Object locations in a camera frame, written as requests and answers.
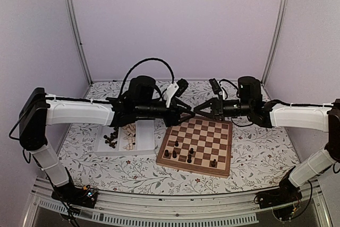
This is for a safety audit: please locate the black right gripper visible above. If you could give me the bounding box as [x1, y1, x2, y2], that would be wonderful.
[194, 95, 252, 122]

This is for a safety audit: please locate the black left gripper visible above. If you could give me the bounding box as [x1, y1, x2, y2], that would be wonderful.
[136, 99, 197, 128]

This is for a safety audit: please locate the wooden chess board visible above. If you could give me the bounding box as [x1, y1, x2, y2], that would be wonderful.
[156, 117, 233, 178]

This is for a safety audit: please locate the white plastic compartment tray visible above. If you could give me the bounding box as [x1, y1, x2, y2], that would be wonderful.
[93, 120, 156, 156]

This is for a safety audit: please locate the dark knight chess piece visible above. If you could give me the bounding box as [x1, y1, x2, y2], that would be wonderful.
[211, 159, 217, 167]

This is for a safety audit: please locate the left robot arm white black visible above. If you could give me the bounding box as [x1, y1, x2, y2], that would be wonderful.
[12, 75, 195, 203]

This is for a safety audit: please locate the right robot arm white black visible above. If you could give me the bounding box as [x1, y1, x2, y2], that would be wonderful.
[194, 76, 339, 204]

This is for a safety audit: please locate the pile of light chess pieces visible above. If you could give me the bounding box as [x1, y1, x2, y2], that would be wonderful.
[121, 123, 136, 151]

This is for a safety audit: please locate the pile of dark chess pieces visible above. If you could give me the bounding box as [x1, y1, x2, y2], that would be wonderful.
[103, 127, 119, 148]

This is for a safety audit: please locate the floral patterned table cloth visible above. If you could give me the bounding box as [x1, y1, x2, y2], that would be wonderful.
[52, 79, 303, 195]

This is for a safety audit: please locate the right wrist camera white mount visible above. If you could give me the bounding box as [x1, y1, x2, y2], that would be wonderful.
[209, 78, 228, 100]

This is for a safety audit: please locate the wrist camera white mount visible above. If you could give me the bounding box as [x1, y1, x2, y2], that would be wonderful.
[209, 78, 228, 100]
[161, 79, 189, 108]

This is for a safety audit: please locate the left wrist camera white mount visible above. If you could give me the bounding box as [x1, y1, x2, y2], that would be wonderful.
[161, 79, 189, 108]

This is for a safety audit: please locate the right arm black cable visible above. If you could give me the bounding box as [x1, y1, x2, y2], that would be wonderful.
[219, 78, 240, 96]

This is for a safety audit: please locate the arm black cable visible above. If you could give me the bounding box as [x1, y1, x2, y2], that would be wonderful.
[121, 57, 177, 97]
[219, 78, 240, 96]

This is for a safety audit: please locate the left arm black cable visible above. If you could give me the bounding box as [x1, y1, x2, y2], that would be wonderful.
[121, 57, 177, 97]

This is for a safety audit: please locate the front aluminium rail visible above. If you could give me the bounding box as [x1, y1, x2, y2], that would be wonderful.
[22, 178, 333, 226]

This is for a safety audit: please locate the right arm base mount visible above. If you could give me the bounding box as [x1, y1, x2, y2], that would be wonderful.
[253, 176, 302, 221]

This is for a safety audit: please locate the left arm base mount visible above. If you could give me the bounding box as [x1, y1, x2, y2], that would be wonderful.
[50, 177, 98, 208]

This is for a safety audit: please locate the right aluminium frame post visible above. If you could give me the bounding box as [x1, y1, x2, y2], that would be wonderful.
[261, 0, 288, 87]

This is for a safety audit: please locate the aluminium frame post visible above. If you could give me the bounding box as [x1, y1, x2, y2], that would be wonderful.
[65, 0, 93, 85]
[261, 0, 288, 87]

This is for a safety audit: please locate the left aluminium frame post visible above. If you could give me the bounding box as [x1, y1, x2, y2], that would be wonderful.
[65, 0, 93, 85]

